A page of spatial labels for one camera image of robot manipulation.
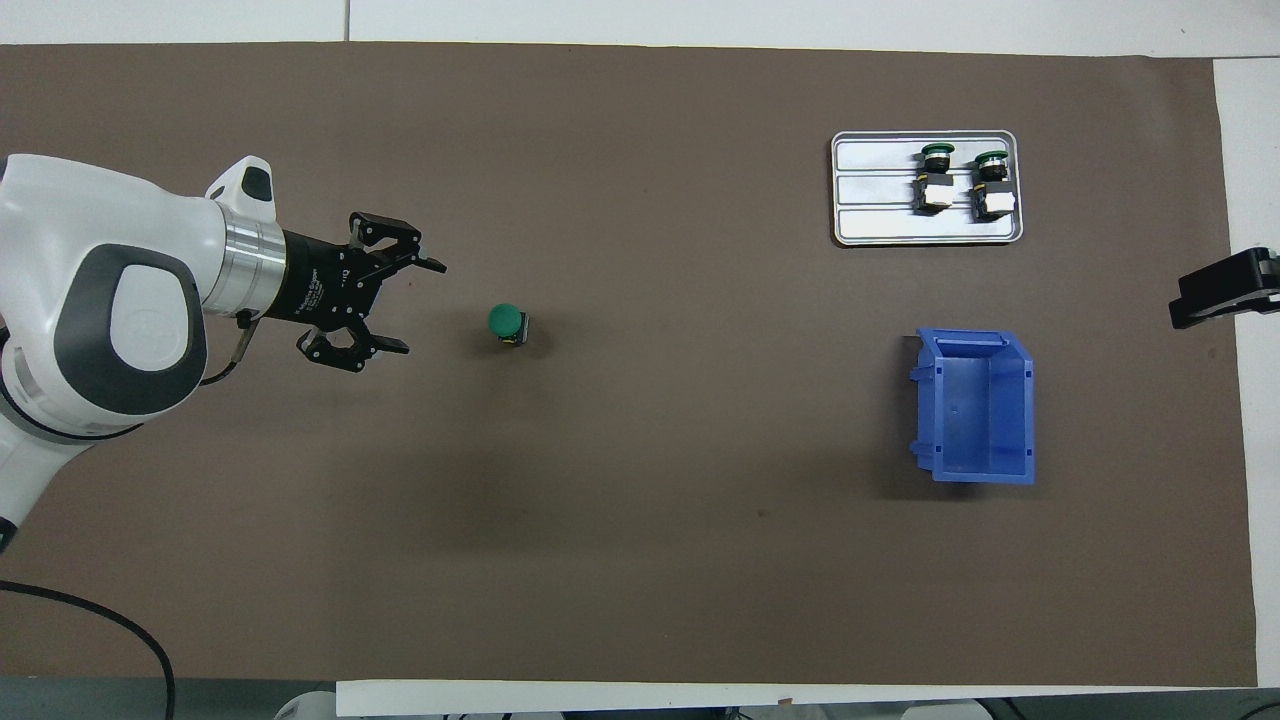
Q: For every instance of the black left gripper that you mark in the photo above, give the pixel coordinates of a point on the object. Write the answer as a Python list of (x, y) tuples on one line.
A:
[(320, 285)]

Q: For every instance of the green push button switch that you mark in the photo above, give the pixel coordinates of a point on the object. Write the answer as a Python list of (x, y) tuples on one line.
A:
[(995, 203), (935, 192), (505, 320)]

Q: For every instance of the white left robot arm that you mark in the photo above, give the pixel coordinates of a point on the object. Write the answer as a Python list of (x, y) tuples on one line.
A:
[(100, 250)]

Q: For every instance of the blue plastic storage bin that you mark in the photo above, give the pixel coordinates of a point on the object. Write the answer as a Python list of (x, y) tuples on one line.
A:
[(975, 410)]

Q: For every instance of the brown table mat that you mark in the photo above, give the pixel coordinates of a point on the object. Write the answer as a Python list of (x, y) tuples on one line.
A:
[(650, 500)]

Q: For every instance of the silver metal tray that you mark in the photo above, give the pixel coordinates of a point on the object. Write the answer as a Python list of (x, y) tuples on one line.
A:
[(870, 190)]

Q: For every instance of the white round object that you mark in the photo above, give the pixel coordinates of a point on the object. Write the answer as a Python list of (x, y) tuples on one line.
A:
[(305, 705)]

